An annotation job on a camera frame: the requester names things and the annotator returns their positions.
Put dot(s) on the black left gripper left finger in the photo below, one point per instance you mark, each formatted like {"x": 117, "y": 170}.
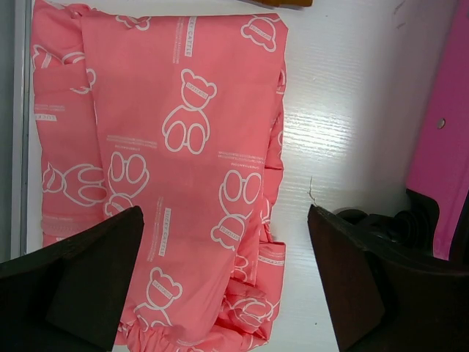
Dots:
{"x": 69, "y": 296}

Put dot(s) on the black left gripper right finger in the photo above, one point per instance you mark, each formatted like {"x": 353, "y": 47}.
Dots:
{"x": 384, "y": 297}

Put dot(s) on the pink hard-shell suitcase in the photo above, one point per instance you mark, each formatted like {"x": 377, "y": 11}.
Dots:
{"x": 436, "y": 222}

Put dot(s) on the pink bear-print garment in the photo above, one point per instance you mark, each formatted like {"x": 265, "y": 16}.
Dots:
{"x": 182, "y": 116}

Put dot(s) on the brown garment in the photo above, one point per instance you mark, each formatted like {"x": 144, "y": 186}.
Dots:
{"x": 286, "y": 3}

